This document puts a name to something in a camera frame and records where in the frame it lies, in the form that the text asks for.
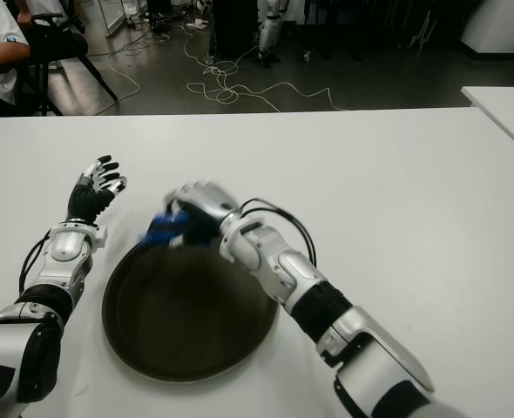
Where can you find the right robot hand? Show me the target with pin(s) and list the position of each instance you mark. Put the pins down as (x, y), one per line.
(204, 213)

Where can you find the blue Oreo packet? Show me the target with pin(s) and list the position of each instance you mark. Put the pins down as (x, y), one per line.
(161, 231)

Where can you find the white curved cabinet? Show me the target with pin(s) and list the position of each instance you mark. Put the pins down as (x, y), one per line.
(501, 26)

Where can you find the neighbouring white table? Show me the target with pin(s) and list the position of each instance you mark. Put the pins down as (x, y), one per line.
(509, 109)

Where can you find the silver humanoid robot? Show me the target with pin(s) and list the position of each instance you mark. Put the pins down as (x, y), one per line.
(270, 30)

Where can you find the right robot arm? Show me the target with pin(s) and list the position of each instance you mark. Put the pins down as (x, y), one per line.
(283, 265)

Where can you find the black box cabinet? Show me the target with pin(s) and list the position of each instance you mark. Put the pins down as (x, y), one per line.
(235, 28)

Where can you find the round dark brown tray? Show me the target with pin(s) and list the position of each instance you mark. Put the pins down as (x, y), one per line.
(187, 313)

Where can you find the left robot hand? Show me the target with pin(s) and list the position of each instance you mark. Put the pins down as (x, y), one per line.
(87, 200)

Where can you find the white cabinet panel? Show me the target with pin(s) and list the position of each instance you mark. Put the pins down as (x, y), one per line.
(111, 15)

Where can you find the black chair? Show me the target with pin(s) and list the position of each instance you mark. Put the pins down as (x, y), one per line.
(61, 43)

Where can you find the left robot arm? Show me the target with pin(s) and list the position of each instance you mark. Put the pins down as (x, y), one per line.
(63, 246)

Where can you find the grey metal frame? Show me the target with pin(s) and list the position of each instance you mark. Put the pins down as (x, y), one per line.
(422, 28)

